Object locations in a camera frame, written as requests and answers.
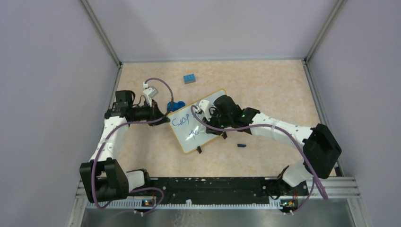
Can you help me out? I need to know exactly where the blue toy wheel block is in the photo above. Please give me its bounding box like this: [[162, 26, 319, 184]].
[[166, 101, 185, 113]]

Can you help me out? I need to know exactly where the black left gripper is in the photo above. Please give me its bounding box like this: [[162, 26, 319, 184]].
[[131, 99, 170, 126]]

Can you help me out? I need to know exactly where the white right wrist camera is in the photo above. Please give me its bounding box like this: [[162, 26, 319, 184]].
[[196, 99, 211, 122]]

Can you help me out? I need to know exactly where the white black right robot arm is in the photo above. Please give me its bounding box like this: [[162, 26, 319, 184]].
[[196, 95, 342, 195]]

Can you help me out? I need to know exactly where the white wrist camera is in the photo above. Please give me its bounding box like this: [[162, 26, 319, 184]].
[[142, 82, 158, 107], [196, 99, 211, 122]]

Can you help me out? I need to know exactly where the white cable duct strip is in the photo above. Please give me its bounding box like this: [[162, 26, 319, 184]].
[[106, 199, 282, 210]]

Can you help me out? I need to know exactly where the black left board foot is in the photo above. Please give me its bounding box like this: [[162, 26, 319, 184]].
[[196, 146, 202, 154]]

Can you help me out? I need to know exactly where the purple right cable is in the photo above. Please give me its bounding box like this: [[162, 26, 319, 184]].
[[190, 105, 329, 216]]

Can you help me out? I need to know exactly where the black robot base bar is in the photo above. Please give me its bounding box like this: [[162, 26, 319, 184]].
[[122, 166, 309, 208]]

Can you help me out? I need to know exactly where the yellow-framed whiteboard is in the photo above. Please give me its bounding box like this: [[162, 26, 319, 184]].
[[168, 88, 227, 154]]

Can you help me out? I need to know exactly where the blue lego brick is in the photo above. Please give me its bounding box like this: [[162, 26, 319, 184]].
[[183, 74, 196, 84]]

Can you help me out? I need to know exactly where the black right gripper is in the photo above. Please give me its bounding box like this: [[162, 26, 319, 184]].
[[203, 108, 233, 135]]

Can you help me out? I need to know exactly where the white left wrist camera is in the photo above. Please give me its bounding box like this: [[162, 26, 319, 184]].
[[142, 82, 158, 107]]

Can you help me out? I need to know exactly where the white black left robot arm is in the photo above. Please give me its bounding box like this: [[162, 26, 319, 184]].
[[79, 87, 170, 203]]

